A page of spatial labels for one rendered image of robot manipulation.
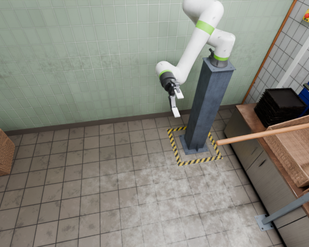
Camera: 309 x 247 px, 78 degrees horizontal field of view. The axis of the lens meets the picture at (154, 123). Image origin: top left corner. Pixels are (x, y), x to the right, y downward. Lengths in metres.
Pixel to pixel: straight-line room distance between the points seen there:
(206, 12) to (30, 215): 2.34
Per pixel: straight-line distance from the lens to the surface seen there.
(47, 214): 2.39
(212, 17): 1.32
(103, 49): 2.12
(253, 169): 2.36
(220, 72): 1.75
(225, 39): 1.66
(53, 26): 2.08
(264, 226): 2.43
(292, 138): 2.36
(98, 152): 2.55
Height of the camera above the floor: 2.09
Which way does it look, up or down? 49 degrees down
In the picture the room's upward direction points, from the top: 3 degrees clockwise
